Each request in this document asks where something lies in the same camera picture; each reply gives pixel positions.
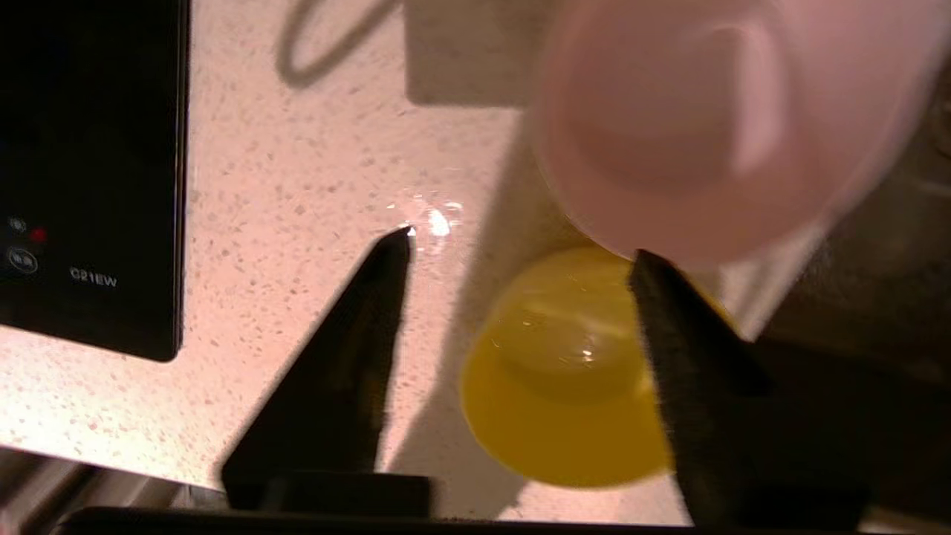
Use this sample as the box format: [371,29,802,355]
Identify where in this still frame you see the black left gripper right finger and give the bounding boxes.
[629,249,872,528]

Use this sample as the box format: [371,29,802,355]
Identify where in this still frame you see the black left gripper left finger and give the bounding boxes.
[220,226,433,514]

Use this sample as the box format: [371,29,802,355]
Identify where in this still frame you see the yellow plastic bowl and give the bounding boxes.
[458,245,736,490]

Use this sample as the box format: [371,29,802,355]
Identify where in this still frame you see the pink plastic bowl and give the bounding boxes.
[530,0,951,267]

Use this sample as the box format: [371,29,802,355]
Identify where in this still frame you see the black induction cooktop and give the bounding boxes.
[0,0,192,363]

